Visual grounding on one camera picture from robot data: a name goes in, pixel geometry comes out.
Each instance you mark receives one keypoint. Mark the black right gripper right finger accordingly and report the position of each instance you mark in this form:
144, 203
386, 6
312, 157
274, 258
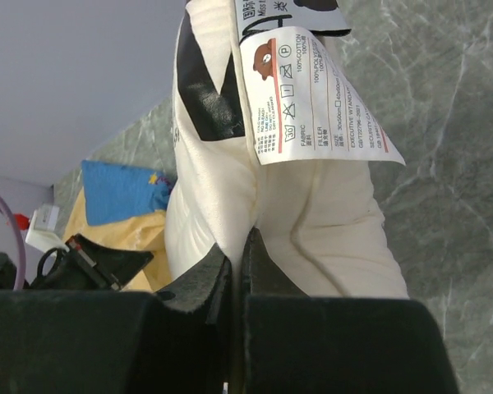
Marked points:
295, 343

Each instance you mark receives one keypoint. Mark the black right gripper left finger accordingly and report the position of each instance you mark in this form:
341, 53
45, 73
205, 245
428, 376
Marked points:
171, 341

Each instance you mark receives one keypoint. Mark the blue and yellow pillowcase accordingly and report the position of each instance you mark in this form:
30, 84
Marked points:
124, 207

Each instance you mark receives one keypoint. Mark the cream pillow with bear print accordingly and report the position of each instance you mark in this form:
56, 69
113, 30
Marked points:
270, 135

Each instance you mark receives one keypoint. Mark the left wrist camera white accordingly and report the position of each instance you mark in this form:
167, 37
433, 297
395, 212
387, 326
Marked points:
40, 228

